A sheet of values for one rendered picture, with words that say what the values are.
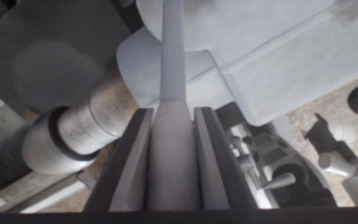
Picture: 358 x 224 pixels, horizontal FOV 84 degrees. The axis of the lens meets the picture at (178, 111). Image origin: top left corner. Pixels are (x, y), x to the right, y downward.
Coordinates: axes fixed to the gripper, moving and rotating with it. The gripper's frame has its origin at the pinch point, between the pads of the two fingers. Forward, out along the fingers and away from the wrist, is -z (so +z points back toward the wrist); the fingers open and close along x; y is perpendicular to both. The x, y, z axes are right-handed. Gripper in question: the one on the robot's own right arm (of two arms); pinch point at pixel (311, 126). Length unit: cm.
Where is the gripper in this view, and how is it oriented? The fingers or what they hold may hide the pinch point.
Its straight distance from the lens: 112.2
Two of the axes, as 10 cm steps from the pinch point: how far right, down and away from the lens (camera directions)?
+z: -1.0, 5.6, -8.2
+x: 2.1, -7.9, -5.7
